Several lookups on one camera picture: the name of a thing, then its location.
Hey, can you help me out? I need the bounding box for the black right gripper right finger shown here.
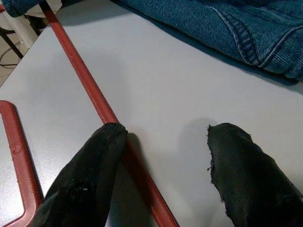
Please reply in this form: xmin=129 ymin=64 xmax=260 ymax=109
xmin=206 ymin=122 xmax=303 ymax=227

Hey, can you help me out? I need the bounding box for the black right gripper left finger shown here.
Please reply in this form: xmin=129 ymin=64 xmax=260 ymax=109
xmin=30 ymin=122 xmax=129 ymax=227

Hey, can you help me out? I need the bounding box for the red plastic hanger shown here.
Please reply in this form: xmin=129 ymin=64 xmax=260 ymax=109
xmin=0 ymin=0 xmax=180 ymax=227

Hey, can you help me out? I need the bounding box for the blue denim skirt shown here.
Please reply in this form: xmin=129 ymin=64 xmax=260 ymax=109
xmin=0 ymin=0 xmax=303 ymax=80

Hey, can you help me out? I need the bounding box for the black clothes rack frame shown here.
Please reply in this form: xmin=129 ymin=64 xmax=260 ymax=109
xmin=0 ymin=26 xmax=24 ymax=59

